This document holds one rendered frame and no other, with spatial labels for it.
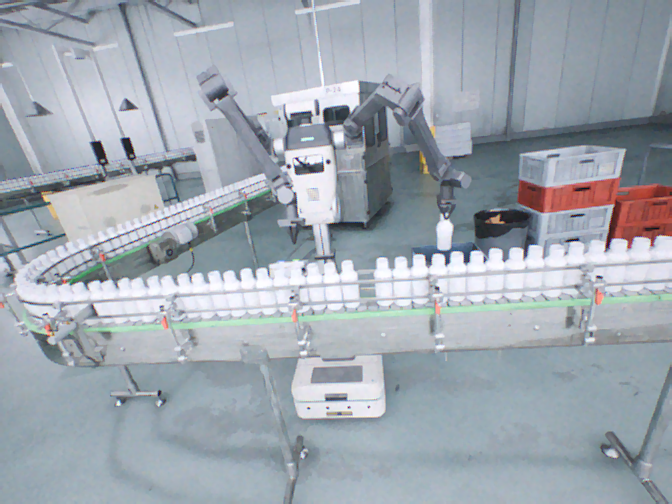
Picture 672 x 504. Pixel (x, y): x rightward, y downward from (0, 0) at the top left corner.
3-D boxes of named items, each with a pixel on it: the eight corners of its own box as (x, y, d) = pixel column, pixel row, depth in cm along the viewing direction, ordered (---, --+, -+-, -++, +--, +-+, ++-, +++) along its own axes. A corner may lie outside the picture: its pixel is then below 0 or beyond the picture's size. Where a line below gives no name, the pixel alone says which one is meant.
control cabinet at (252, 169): (258, 195, 832) (240, 116, 759) (274, 194, 812) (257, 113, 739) (238, 204, 764) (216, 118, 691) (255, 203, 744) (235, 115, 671)
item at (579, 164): (545, 187, 255) (549, 159, 247) (516, 178, 293) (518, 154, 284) (621, 177, 254) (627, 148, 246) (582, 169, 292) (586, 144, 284)
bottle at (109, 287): (119, 326, 120) (101, 288, 114) (112, 322, 123) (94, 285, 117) (135, 317, 124) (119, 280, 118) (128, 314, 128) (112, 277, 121)
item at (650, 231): (611, 250, 283) (616, 227, 275) (580, 234, 321) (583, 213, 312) (685, 243, 278) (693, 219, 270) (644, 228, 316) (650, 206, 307)
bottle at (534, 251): (544, 297, 103) (550, 250, 96) (524, 298, 104) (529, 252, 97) (535, 288, 108) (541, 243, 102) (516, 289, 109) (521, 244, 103)
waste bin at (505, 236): (479, 293, 287) (483, 226, 263) (464, 270, 328) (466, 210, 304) (533, 290, 281) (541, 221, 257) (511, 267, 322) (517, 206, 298)
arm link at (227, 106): (225, 73, 107) (198, 91, 107) (224, 73, 102) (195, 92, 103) (294, 179, 130) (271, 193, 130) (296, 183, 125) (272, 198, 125)
